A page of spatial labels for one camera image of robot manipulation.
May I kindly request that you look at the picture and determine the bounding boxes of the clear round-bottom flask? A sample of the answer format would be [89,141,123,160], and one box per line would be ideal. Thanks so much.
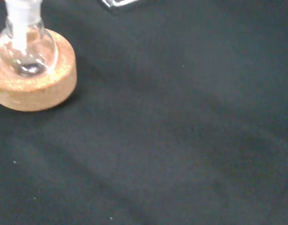
[0,0,58,77]

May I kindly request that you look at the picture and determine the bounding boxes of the cork ring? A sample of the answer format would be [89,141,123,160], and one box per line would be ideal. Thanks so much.
[0,28,78,112]

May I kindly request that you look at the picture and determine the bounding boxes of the black bench cloth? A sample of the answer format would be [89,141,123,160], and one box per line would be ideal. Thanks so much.
[0,0,288,225]

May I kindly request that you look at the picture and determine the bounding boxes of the clear funnel stand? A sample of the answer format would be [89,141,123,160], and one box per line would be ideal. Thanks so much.
[99,0,138,12]

